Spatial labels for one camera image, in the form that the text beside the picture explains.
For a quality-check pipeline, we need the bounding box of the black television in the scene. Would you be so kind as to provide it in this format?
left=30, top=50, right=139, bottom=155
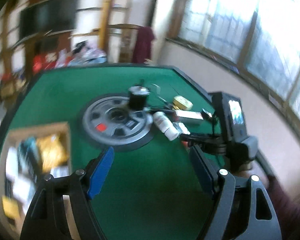
left=19, top=0, right=78, bottom=40

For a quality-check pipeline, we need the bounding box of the white long box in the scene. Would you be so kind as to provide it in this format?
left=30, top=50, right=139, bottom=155
left=175, top=110, right=204, bottom=125

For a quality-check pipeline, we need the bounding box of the cardboard box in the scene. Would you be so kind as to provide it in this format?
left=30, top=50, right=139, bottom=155
left=0, top=122, right=71, bottom=239

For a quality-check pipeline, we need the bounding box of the maroon cloth on chair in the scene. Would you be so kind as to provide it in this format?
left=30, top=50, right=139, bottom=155
left=132, top=27, right=155, bottom=64

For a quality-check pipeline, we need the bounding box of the yellow snack bag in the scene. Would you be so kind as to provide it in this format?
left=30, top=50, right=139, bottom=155
left=36, top=134, right=68, bottom=172

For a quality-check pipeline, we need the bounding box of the wooden chair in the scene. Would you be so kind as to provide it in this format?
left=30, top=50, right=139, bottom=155
left=107, top=23, right=152, bottom=64

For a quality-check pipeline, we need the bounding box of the grey round table centre disc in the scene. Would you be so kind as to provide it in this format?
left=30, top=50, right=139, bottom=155
left=78, top=93, right=155, bottom=152

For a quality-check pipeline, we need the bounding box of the cream yellow small case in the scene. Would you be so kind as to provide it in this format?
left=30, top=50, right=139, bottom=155
left=173, top=95, right=193, bottom=111

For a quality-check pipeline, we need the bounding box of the white pill bottle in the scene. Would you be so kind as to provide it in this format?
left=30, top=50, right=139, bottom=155
left=153, top=112, right=179, bottom=141

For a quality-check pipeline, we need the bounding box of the black cylindrical motor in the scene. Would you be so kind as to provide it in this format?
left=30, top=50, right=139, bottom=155
left=128, top=79, right=150, bottom=111

